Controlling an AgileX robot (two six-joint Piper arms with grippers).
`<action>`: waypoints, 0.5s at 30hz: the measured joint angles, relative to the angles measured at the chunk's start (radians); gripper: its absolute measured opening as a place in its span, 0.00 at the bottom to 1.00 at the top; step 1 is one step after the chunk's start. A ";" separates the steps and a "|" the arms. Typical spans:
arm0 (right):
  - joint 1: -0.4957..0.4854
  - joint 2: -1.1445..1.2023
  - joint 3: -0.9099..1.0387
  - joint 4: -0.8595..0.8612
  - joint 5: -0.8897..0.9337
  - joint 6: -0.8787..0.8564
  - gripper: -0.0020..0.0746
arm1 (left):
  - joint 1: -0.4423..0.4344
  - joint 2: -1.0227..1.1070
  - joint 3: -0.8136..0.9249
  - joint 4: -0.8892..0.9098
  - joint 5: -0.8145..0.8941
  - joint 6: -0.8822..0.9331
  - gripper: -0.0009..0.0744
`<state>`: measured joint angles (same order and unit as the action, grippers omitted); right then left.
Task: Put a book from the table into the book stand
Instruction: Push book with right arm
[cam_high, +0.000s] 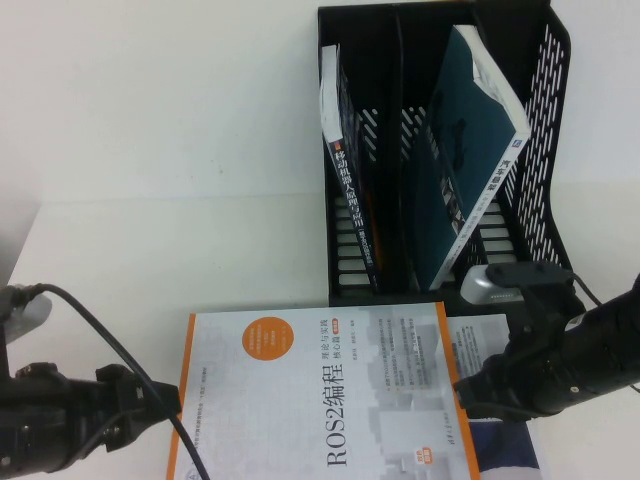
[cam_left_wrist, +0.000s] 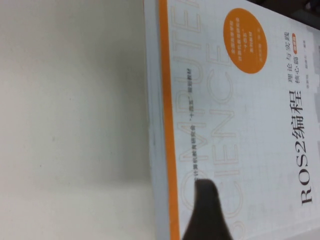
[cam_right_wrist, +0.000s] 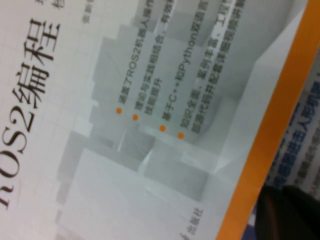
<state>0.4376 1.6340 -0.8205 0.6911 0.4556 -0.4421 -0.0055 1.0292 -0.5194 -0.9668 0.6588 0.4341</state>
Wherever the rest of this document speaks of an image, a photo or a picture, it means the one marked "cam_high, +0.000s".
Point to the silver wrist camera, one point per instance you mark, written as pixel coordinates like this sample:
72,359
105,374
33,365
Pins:
480,290
30,315

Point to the white orange ROS2 book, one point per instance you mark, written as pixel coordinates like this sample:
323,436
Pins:
300,400

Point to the magazine with man cover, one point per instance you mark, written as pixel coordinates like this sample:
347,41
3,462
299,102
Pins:
500,450

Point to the black spine robotics book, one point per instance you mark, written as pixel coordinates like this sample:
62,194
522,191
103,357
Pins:
350,200

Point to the teal car suspension book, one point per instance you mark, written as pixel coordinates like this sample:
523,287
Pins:
450,150

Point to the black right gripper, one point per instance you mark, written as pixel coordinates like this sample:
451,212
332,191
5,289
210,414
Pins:
540,370

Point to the black plastic book stand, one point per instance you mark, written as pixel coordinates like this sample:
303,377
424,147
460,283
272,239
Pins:
400,75

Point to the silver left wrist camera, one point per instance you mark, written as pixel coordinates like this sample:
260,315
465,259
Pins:
30,315

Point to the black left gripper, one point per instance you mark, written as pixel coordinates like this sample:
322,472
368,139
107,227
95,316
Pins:
95,415

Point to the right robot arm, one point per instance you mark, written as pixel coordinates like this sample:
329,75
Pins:
610,340

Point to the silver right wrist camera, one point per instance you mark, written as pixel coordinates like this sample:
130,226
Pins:
480,290

